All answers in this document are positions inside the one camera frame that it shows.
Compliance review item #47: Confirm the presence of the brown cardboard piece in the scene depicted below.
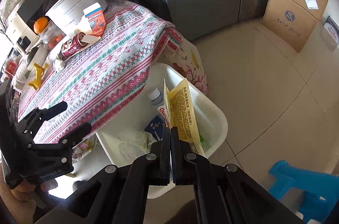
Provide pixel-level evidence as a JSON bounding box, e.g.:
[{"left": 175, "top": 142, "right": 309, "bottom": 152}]
[{"left": 60, "top": 25, "right": 105, "bottom": 58}]

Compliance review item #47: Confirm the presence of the lower cardboard box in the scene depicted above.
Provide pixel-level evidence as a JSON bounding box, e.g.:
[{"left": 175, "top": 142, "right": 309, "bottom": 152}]
[{"left": 263, "top": 0, "right": 317, "bottom": 52}]

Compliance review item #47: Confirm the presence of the glass teapot with fruit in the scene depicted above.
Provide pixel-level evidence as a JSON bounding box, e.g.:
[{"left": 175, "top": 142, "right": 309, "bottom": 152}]
[{"left": 39, "top": 20, "right": 65, "bottom": 51}]

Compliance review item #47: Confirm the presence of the white plastic trash bin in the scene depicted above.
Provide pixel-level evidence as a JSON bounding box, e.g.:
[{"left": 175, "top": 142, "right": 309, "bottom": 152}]
[{"left": 95, "top": 62, "right": 229, "bottom": 200}]

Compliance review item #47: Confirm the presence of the small crumpled tissue ball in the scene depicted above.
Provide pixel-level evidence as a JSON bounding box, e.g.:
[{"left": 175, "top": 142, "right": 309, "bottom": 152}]
[{"left": 53, "top": 58, "right": 65, "bottom": 72}]

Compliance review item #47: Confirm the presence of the yellow wrapper on table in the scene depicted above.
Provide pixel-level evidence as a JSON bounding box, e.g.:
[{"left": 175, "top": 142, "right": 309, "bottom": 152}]
[{"left": 28, "top": 63, "right": 49, "bottom": 91}]

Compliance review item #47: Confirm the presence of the yellow bread snack bag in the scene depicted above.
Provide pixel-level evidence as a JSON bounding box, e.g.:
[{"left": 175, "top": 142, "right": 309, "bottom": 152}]
[{"left": 163, "top": 78, "right": 204, "bottom": 156}]

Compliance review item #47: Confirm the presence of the orange white snack box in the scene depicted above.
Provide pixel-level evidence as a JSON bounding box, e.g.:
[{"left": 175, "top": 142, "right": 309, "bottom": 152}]
[{"left": 83, "top": 3, "right": 106, "bottom": 36}]

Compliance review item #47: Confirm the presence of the crushed clear plastic bottle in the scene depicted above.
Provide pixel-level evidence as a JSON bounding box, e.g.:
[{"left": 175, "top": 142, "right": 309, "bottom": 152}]
[{"left": 147, "top": 87, "right": 165, "bottom": 121}]

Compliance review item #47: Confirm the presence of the white tissue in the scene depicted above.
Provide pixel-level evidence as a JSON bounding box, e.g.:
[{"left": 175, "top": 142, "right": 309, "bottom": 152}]
[{"left": 115, "top": 129, "right": 157, "bottom": 161}]

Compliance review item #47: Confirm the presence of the red drink can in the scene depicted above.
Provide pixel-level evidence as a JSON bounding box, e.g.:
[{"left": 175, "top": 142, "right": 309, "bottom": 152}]
[{"left": 60, "top": 32, "right": 87, "bottom": 58}]

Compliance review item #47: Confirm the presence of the orange mandarin on lid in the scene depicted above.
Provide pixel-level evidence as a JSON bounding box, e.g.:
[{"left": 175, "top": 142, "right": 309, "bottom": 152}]
[{"left": 29, "top": 16, "right": 49, "bottom": 35}]

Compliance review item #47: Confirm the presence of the left hand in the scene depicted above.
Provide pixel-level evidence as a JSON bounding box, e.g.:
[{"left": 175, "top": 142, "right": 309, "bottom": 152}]
[{"left": 1, "top": 166, "right": 51, "bottom": 223}]

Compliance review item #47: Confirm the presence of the blue printed box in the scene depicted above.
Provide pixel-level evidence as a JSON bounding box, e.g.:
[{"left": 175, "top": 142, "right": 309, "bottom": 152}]
[{"left": 323, "top": 16, "right": 339, "bottom": 45}]

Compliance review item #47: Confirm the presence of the white microwave oven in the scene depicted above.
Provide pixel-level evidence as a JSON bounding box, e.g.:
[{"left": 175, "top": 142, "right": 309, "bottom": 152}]
[{"left": 3, "top": 0, "right": 88, "bottom": 53}]

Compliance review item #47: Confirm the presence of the blue plastic stool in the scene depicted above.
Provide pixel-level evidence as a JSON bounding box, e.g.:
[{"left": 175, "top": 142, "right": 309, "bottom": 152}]
[{"left": 269, "top": 160, "right": 338, "bottom": 223}]

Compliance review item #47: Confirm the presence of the patterned woven tablecloth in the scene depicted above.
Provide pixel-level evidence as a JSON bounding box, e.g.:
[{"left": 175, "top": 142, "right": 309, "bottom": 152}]
[{"left": 18, "top": 1, "right": 183, "bottom": 144}]

